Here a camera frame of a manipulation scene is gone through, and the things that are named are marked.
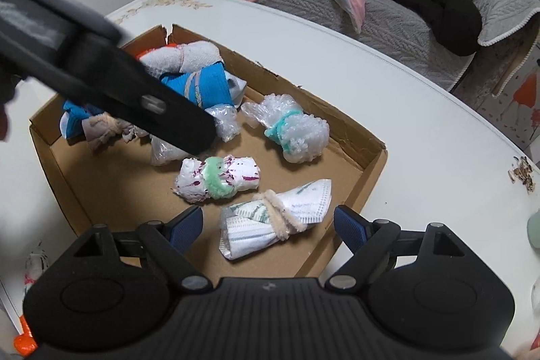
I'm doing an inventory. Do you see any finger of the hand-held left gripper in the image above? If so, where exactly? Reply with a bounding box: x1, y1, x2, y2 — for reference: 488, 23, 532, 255
0, 0, 217, 153

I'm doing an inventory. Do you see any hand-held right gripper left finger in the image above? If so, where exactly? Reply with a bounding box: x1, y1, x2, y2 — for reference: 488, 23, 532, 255
72, 205, 214, 295

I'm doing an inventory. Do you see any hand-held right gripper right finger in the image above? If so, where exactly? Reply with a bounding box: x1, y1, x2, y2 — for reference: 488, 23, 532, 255
324, 205, 467, 294

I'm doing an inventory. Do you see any pink cloth bundle beige tie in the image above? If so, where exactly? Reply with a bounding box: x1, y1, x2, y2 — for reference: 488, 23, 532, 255
82, 113, 146, 152

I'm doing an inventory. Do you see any printed white bundle green tie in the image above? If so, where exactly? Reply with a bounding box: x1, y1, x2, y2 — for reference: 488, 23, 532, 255
174, 155, 261, 204

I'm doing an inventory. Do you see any blue white sock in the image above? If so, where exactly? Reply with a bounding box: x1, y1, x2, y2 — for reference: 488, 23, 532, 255
59, 101, 92, 140

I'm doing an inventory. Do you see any shallow cardboard box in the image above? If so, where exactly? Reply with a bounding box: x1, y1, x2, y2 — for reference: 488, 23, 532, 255
29, 24, 388, 278

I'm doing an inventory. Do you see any clear plastic bag bundle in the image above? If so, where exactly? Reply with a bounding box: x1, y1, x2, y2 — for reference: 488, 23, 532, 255
150, 105, 242, 167

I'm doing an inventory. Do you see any orange plastic bag bundle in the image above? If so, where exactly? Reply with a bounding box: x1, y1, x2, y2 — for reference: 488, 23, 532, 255
134, 42, 179, 59

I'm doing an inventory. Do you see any grey towel bundle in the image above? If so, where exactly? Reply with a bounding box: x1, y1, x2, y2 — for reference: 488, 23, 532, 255
137, 40, 226, 84

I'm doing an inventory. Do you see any blue cloth bundle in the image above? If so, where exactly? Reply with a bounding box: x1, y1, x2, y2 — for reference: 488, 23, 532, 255
159, 62, 247, 110

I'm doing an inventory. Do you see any bubble wrap bundle teal tie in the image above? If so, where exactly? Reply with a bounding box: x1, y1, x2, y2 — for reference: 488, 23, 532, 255
240, 93, 330, 164

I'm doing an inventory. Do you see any pile of seed shells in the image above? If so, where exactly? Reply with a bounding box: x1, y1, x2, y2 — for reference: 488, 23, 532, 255
508, 157, 536, 194

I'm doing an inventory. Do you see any mint green cup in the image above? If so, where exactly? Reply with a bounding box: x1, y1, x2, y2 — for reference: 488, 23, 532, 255
527, 208, 540, 255

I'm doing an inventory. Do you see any orange object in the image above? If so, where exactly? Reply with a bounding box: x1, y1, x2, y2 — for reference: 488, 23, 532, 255
12, 318, 39, 356

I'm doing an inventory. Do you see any grey quilted sofa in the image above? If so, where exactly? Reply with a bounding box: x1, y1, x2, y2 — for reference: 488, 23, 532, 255
198, 0, 540, 108

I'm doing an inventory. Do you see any floral printed cloth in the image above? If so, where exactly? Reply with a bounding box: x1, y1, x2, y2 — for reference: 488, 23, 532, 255
485, 48, 540, 142

